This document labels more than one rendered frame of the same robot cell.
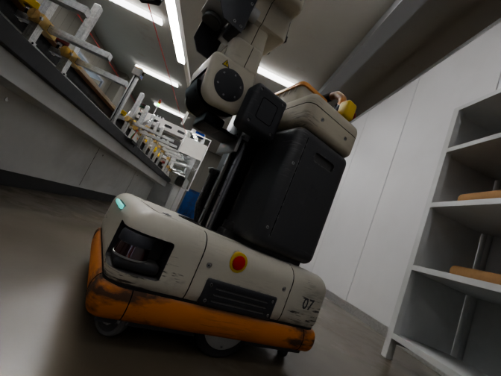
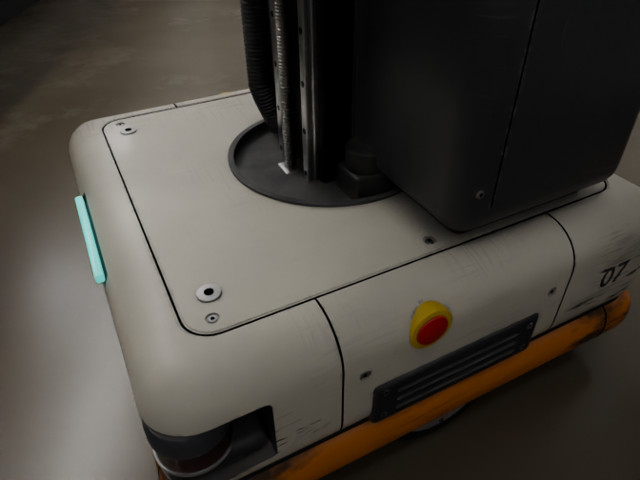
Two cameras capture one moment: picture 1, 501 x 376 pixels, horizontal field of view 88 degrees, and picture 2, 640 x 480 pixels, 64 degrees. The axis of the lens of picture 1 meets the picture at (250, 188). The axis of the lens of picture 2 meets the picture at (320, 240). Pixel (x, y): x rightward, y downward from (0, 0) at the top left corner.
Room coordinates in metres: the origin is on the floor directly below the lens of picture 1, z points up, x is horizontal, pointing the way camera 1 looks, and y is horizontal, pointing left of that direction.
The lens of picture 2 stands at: (0.33, 0.05, 0.63)
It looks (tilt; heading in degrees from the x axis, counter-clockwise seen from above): 38 degrees down; 2
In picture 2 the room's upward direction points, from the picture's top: 1 degrees counter-clockwise
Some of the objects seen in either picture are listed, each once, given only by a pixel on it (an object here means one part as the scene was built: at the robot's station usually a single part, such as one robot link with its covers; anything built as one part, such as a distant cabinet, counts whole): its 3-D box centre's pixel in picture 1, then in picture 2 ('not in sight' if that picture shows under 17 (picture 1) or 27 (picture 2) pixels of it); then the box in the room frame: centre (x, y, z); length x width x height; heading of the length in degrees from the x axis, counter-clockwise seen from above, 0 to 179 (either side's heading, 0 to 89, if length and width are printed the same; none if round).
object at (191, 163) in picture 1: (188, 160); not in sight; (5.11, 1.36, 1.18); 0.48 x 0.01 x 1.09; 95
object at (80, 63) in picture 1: (89, 67); not in sight; (1.39, 1.09, 0.82); 0.43 x 0.03 x 0.04; 95
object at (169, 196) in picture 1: (152, 160); not in sight; (5.41, 2.11, 0.95); 1.65 x 0.70 x 1.90; 95
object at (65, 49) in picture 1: (71, 57); not in sight; (1.36, 1.18, 0.82); 0.14 x 0.06 x 0.05; 5
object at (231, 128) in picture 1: (228, 108); not in sight; (0.84, 0.18, 0.68); 0.28 x 0.27 x 0.25; 29
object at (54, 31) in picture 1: (65, 36); not in sight; (1.14, 1.06, 0.82); 0.43 x 0.03 x 0.04; 95
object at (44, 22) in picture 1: (42, 24); not in sight; (1.11, 1.15, 0.82); 0.14 x 0.06 x 0.05; 5
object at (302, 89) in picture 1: (293, 110); not in sight; (1.03, -0.04, 0.87); 0.23 x 0.15 x 0.11; 29
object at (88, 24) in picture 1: (78, 40); not in sight; (1.34, 1.17, 0.91); 0.04 x 0.04 x 0.48; 5
